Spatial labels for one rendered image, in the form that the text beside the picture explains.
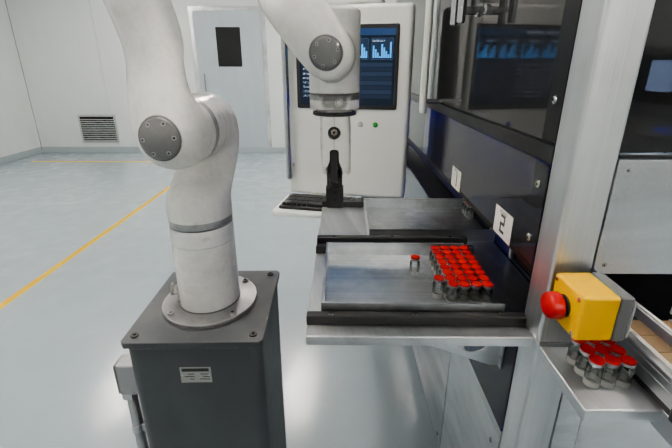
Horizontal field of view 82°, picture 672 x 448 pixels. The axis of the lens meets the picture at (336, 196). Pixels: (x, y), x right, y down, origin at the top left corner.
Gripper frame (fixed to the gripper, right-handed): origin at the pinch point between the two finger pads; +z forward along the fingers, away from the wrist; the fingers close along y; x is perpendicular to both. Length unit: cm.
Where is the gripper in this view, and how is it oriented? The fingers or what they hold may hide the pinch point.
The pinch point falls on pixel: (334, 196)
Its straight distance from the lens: 70.8
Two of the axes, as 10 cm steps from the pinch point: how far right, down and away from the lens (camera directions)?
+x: -10.0, 0.0, 0.1
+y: 0.1, -3.2, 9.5
